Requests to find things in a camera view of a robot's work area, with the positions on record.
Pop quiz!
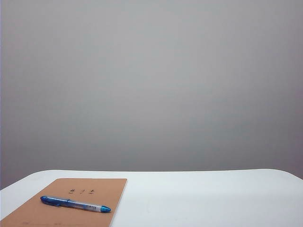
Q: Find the blue transparent ballpoint pen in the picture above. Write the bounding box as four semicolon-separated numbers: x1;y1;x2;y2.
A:
40;195;112;213

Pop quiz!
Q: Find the brown kraft cover notebook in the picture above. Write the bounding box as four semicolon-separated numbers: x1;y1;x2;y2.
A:
0;178;128;227

